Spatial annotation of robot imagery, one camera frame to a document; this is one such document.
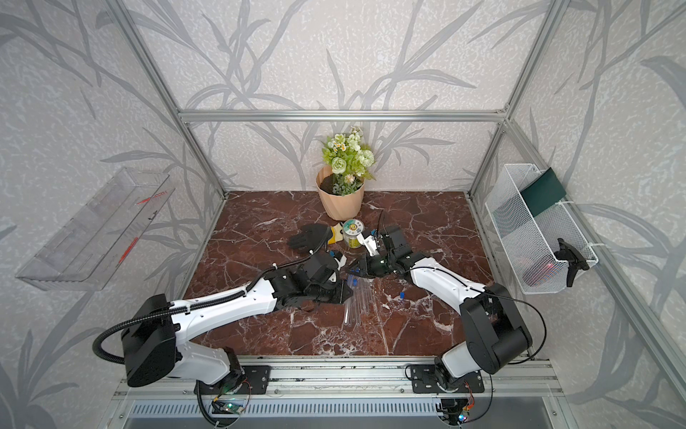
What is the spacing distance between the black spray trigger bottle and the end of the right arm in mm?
329

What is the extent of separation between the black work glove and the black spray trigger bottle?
722mm

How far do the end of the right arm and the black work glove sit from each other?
1.02 feet

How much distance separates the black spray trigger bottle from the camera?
55cm

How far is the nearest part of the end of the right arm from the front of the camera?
653mm

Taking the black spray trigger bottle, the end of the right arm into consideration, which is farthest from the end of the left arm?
the black spray trigger bottle
